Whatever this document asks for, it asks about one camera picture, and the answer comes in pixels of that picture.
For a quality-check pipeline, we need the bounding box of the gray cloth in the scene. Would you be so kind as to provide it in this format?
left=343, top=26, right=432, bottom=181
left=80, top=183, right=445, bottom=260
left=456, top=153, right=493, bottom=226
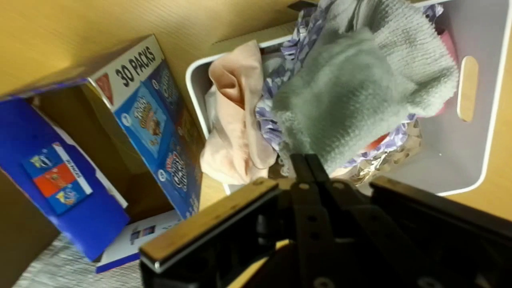
left=271, top=0, right=461, bottom=175

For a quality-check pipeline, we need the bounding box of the white packing paper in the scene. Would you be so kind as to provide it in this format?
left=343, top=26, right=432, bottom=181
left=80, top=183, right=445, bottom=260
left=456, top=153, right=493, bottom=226
left=13, top=236, right=143, bottom=288

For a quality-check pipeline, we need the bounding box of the white plastic basket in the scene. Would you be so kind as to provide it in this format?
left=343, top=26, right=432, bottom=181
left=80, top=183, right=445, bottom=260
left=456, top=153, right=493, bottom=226
left=184, top=0, right=512, bottom=199

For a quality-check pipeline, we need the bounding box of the peach cloth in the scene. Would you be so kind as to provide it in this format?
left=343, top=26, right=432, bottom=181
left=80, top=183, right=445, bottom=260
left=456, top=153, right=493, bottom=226
left=200, top=41, right=277, bottom=185

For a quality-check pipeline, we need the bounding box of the pink cloth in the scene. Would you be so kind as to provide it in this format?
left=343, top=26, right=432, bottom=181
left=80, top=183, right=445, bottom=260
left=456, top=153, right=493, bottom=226
left=434, top=10, right=461, bottom=117

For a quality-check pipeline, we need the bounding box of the purple patterned cloth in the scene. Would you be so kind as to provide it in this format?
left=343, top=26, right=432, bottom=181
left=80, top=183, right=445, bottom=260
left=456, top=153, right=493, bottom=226
left=255, top=0, right=447, bottom=181

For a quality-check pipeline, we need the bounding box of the brown cardboard box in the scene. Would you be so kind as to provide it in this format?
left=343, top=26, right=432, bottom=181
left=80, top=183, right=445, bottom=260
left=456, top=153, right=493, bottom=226
left=0, top=173, right=58, bottom=288

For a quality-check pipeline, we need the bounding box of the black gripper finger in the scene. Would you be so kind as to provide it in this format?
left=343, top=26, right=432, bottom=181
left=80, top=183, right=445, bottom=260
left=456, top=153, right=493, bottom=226
left=291, top=156, right=336, bottom=288

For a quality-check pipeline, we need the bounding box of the blue snack box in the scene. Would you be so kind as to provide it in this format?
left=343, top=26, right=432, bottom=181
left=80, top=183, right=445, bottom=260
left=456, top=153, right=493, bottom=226
left=0, top=36, right=202, bottom=274

